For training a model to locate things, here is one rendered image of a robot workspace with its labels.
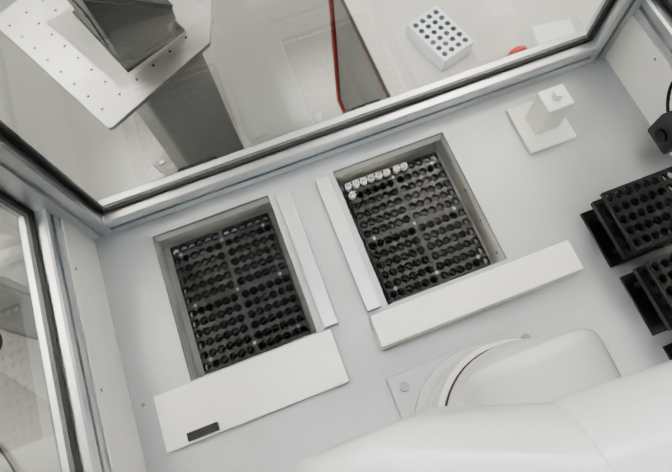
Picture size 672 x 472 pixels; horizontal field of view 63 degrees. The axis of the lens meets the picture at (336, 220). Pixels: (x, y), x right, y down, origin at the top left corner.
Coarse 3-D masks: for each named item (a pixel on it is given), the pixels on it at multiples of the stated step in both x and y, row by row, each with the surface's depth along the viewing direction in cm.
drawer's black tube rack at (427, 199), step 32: (384, 192) 96; (416, 192) 96; (448, 192) 98; (384, 224) 94; (416, 224) 94; (448, 224) 93; (384, 256) 92; (416, 256) 92; (448, 256) 91; (480, 256) 91; (384, 288) 93; (416, 288) 93
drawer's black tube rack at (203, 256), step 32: (256, 224) 98; (192, 256) 97; (224, 256) 93; (256, 256) 93; (192, 288) 95; (224, 288) 94; (256, 288) 91; (288, 288) 94; (192, 320) 90; (224, 320) 89; (256, 320) 89; (288, 320) 89; (224, 352) 88; (256, 352) 87
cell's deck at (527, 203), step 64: (448, 128) 95; (512, 128) 94; (576, 128) 93; (640, 128) 93; (256, 192) 92; (512, 192) 90; (576, 192) 89; (128, 256) 89; (320, 256) 88; (512, 256) 86; (640, 256) 85; (128, 320) 86; (320, 320) 84; (512, 320) 83; (576, 320) 82; (640, 320) 82; (128, 384) 82; (384, 384) 80; (192, 448) 79; (256, 448) 78; (320, 448) 78
